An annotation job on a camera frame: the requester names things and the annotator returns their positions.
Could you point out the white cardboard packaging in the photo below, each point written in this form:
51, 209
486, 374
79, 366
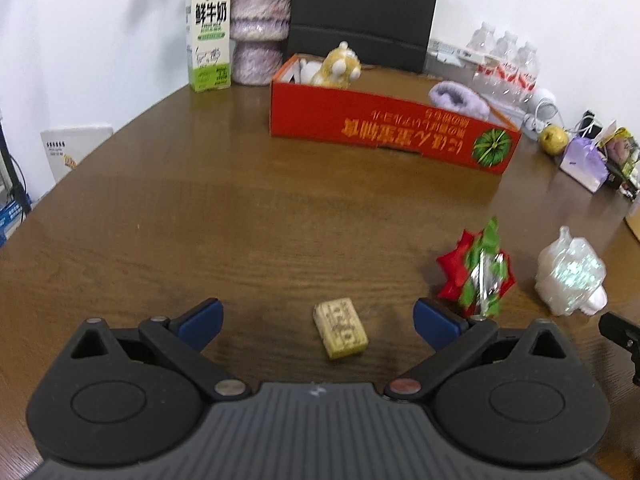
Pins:
445, 50

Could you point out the clear water bottle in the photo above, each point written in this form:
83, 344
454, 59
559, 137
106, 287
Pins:
507, 52
484, 42
528, 62

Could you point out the purple knitted cloth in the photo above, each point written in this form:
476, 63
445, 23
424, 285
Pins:
457, 97

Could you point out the wine cork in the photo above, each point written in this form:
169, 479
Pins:
341, 327

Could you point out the iridescent clear plastic bag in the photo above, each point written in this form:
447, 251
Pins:
567, 272

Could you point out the white printed box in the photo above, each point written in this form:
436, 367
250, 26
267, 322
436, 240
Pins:
75, 147

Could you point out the black paper bag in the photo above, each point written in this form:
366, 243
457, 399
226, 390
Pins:
365, 5

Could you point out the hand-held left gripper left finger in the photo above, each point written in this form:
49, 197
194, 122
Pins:
200, 322

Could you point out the black charger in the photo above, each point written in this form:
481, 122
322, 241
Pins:
590, 122

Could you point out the red cardboard box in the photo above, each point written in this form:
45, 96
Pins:
350, 120

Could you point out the green and white milk carton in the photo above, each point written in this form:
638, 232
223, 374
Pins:
210, 35

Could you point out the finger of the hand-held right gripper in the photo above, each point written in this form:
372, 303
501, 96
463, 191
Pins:
622, 332

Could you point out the cream yellow thermos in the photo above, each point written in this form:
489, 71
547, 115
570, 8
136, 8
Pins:
635, 222

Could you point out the yellow plush toy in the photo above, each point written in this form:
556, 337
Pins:
337, 65

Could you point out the purple tissue pack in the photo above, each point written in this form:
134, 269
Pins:
582, 162

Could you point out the colourful snack packet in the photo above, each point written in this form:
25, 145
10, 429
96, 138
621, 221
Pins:
620, 147

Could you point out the yellow green apple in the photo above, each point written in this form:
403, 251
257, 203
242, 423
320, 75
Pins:
554, 139

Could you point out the small white fan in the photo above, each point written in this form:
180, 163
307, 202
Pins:
542, 102

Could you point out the small black box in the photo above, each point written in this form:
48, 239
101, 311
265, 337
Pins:
622, 182

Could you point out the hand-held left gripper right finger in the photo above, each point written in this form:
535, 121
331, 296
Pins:
437, 322

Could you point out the red and green gift bow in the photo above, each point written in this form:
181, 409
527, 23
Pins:
475, 270

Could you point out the purple textured vase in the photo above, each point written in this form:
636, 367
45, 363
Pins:
260, 20

